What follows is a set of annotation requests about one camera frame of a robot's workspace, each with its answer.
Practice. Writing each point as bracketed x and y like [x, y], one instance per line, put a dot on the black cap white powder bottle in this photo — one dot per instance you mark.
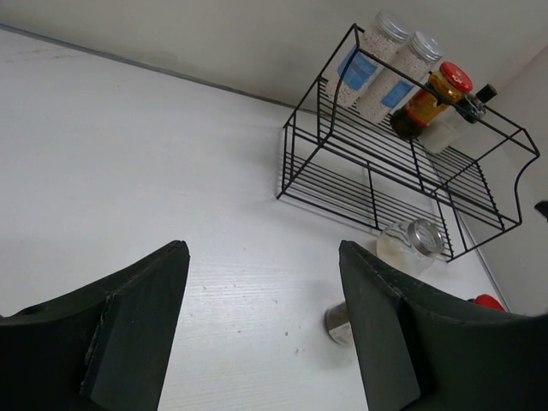
[449, 126]

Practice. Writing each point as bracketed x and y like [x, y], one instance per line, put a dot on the black wire rack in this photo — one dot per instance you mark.
[336, 161]

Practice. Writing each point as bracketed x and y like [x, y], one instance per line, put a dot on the open clear glass jar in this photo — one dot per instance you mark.
[410, 246]

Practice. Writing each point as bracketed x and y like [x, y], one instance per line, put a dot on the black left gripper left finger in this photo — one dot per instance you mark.
[104, 346]

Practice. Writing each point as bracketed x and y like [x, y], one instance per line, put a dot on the red lid sauce jar front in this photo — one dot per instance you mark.
[487, 301]

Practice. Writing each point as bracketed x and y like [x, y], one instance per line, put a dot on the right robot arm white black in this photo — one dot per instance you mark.
[542, 208]

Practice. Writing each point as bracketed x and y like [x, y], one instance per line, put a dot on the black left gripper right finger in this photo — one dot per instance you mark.
[420, 348]

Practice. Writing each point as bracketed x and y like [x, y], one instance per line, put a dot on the tall jar blue label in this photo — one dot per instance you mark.
[382, 39]
[415, 59]

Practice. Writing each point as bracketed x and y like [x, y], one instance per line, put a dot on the silver lid jar left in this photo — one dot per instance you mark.
[337, 324]

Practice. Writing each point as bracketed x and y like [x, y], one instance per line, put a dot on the red lid dark sauce jar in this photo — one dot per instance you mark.
[444, 87]

